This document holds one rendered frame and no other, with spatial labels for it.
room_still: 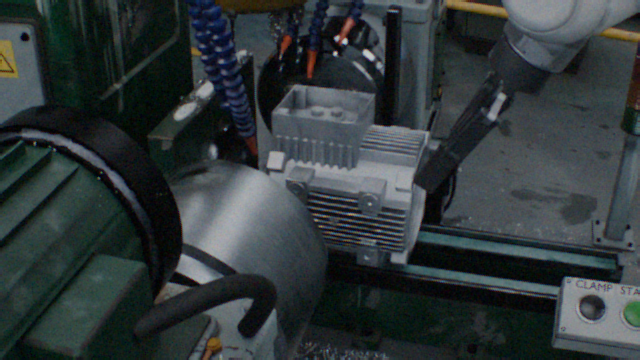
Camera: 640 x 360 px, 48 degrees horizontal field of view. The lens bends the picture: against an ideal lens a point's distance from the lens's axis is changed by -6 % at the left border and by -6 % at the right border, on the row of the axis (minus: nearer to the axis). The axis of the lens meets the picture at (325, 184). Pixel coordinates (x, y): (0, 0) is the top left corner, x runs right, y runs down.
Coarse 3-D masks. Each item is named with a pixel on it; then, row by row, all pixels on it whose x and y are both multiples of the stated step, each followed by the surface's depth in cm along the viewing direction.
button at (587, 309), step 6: (588, 294) 81; (582, 300) 80; (588, 300) 80; (594, 300) 80; (600, 300) 80; (582, 306) 80; (588, 306) 80; (594, 306) 80; (600, 306) 79; (582, 312) 80; (588, 312) 79; (594, 312) 79; (600, 312) 79; (588, 318) 79; (594, 318) 79
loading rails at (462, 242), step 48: (432, 240) 117; (480, 240) 117; (528, 240) 115; (336, 288) 112; (384, 288) 110; (432, 288) 108; (480, 288) 105; (528, 288) 106; (384, 336) 115; (432, 336) 112; (480, 336) 110; (528, 336) 107
